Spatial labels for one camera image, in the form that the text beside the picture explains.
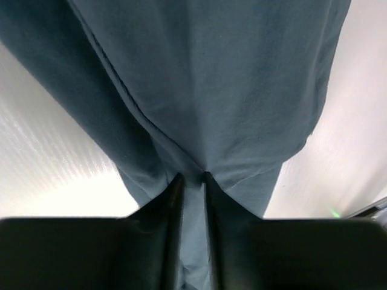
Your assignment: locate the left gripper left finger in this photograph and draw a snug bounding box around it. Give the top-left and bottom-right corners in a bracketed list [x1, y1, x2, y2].
[1, 175, 184, 290]

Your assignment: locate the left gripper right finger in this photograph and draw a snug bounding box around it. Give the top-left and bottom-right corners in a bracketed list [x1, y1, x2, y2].
[204, 173, 386, 289]

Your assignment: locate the blue grey t shirt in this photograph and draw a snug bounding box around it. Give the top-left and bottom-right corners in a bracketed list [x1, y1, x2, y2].
[1, 1, 351, 289]

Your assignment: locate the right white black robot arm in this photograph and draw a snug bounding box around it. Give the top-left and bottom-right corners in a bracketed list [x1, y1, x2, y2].
[347, 197, 386, 229]

